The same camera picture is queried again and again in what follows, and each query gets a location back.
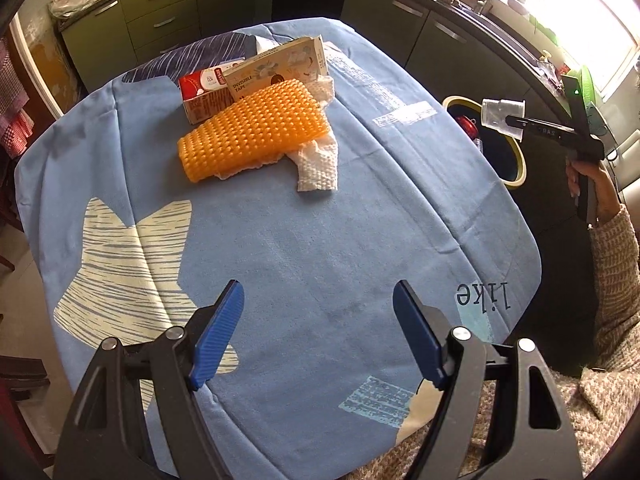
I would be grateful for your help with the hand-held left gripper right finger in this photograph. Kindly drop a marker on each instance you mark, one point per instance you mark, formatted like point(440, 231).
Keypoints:
point(417, 330)

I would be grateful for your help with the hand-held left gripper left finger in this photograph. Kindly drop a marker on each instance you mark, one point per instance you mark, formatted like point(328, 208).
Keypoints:
point(217, 340)

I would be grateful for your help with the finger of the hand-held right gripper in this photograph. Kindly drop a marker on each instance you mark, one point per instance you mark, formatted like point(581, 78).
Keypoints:
point(542, 126)

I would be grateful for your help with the dark bin with yellow rim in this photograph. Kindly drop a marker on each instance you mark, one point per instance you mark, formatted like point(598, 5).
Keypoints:
point(500, 160)

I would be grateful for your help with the person's right forearm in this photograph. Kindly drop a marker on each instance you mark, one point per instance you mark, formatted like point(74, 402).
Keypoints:
point(617, 285)

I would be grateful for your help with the person's right hand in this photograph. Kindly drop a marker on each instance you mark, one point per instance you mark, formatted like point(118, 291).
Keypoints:
point(607, 190)

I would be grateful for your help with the green plastic basket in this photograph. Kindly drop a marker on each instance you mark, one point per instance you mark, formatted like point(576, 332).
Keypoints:
point(592, 85)

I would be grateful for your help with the green base cabinets under sink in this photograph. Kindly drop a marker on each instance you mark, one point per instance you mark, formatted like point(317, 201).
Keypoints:
point(450, 50)

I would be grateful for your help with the blue printed tablecloth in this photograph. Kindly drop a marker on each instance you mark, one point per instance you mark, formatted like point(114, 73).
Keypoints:
point(300, 240)

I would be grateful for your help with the white paper towel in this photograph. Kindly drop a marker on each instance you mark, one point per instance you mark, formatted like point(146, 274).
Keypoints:
point(315, 170)

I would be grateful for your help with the person's knit sweater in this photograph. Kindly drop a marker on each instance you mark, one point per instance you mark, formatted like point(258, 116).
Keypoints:
point(590, 425)

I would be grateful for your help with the dark wooden chair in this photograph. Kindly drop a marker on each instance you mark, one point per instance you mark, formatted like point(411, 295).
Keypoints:
point(20, 410)

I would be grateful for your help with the orange dimpled foam pad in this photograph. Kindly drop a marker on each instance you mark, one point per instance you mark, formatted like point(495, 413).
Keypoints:
point(250, 125)

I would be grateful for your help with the red and white carton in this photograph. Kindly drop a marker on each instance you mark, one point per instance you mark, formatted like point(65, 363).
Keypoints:
point(200, 95)

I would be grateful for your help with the beige cardboard box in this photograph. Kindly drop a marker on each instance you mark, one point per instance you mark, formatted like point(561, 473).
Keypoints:
point(280, 65)

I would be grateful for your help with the checked red apron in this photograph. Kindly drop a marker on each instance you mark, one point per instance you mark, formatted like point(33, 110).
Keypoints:
point(12, 95)

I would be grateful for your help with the green base cabinet with drawers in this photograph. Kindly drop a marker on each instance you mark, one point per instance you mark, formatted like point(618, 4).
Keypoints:
point(165, 15)

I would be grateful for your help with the frosted glass sliding door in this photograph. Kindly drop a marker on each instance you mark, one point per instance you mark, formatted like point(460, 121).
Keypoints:
point(42, 60)

